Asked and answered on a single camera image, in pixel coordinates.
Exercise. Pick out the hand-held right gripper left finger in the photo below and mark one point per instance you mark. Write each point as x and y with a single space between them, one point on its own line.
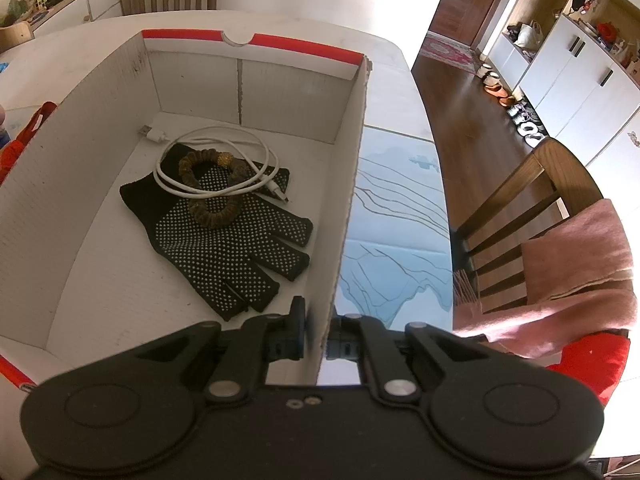
287 342

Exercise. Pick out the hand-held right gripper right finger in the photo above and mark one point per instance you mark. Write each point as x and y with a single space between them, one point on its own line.
345 347

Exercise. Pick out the black dotted glove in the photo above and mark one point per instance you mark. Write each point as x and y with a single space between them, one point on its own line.
220 255

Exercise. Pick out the brown hair scrunchie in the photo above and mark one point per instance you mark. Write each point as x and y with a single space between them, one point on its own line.
220 217

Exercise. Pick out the white cardboard box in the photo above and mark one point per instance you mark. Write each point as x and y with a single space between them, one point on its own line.
100 110

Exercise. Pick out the printed table mat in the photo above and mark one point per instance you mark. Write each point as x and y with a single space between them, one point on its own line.
395 210

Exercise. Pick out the dark wooden chair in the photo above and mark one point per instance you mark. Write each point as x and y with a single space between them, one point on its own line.
525 200

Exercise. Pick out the pink blanket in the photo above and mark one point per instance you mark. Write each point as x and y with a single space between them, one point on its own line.
575 255

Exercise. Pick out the red cloth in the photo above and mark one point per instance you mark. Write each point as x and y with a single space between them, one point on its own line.
595 360

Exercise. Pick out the row of shoes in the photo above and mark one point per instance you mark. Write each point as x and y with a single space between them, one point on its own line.
515 105

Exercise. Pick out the red patterned rug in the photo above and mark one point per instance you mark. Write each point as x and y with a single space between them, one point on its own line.
447 49

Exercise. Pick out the white tote bag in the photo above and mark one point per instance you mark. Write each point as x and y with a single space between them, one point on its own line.
528 36

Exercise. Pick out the dark brown door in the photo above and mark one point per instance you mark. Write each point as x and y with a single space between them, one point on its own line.
465 0

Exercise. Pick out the light wooden chair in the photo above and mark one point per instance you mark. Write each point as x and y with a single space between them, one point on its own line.
15 36

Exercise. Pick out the red pot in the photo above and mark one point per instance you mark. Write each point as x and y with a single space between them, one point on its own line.
607 30

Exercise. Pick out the white wall cabinet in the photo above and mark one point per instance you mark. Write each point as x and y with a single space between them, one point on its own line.
575 75

